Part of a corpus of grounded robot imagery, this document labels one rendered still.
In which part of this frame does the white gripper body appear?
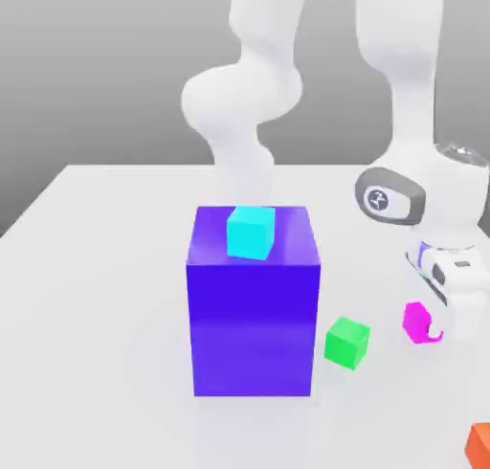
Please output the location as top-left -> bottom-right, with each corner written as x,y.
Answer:
405,252 -> 490,344

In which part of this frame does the small magenta cube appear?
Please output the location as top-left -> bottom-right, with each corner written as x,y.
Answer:
401,301 -> 445,346

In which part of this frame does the small green cube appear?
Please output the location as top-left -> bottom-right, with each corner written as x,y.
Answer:
323,316 -> 371,371

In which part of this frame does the small orange cube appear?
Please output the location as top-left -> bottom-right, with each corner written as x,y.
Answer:
464,422 -> 490,469

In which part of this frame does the small cyan cube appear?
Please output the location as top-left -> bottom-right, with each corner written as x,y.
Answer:
226,205 -> 277,262

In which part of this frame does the large purple box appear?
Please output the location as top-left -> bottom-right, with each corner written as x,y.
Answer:
186,205 -> 322,398

